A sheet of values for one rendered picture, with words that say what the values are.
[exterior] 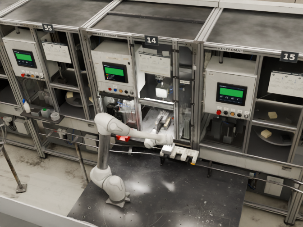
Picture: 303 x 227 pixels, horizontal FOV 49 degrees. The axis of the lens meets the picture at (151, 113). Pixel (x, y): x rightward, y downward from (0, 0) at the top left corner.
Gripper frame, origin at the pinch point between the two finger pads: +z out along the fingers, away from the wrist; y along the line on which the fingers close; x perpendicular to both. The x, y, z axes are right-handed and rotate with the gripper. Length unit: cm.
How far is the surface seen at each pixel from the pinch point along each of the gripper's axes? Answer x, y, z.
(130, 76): 24, 59, -14
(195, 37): -36, 101, -3
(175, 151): -24.3, -13.5, -27.6
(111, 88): 47, 42, -14
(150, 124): 13.9, -10.8, 1.0
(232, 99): -73, 54, -16
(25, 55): 142, 66, -16
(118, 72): 34, 63, -16
